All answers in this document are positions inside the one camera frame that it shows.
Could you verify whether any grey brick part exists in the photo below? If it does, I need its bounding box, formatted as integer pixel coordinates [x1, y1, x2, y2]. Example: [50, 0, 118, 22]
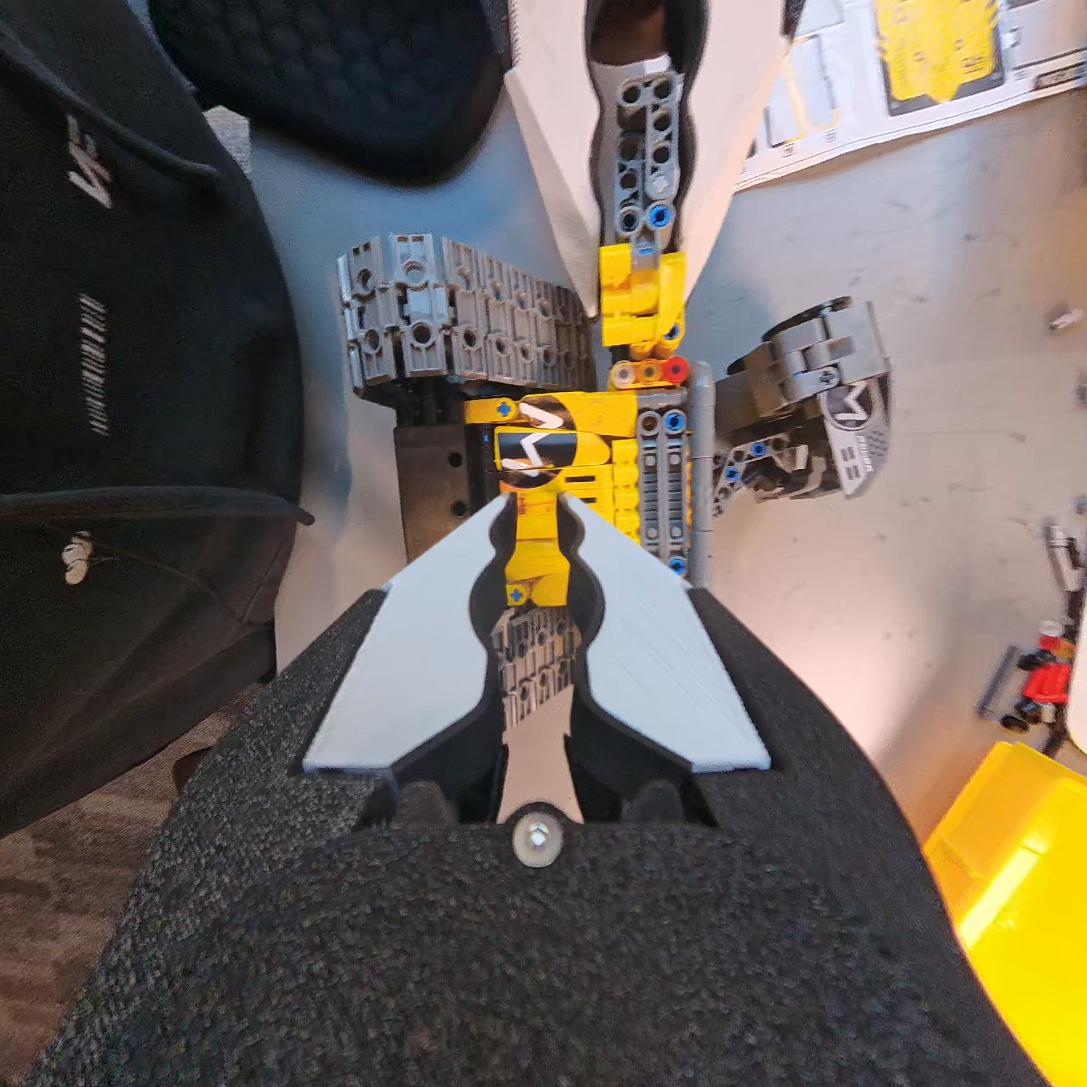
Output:
[1043, 518, 1087, 596]

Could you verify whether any yellow plastic bin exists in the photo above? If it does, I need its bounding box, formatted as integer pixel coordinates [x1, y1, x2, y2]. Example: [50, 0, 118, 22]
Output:
[921, 739, 1087, 1087]

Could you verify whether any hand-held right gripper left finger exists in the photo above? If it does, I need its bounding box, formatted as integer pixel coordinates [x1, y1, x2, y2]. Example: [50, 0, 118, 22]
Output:
[303, 493, 511, 823]

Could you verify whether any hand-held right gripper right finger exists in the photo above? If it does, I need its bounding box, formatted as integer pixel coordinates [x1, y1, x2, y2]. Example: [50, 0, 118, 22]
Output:
[556, 493, 772, 823]

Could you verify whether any red black brick figure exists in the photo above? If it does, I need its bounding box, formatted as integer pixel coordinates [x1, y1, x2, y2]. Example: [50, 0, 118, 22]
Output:
[977, 620, 1080, 757]

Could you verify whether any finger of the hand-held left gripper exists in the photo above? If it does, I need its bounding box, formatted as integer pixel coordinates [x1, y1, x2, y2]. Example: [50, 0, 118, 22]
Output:
[675, 0, 808, 298]
[505, 0, 614, 296]

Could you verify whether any printed sticker sheet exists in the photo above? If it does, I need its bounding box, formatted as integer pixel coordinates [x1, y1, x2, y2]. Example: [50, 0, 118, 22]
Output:
[734, 0, 1087, 192]

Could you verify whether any yellow grey brick toy excavator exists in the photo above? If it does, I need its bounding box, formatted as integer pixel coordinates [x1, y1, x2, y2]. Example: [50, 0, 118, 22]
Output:
[337, 61, 893, 731]

